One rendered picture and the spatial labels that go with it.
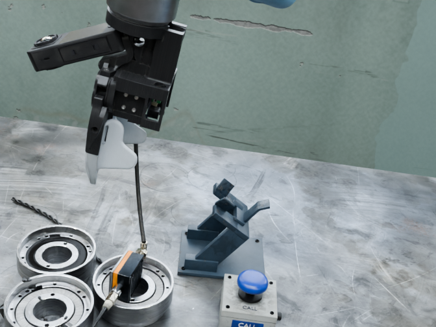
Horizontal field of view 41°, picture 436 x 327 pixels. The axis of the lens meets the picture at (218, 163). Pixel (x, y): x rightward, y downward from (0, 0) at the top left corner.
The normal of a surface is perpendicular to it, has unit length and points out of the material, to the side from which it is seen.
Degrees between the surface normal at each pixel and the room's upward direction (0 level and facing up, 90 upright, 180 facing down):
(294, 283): 0
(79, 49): 92
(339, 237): 0
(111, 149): 83
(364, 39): 90
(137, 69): 90
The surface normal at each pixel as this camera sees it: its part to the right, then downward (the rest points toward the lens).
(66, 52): -0.11, 0.52
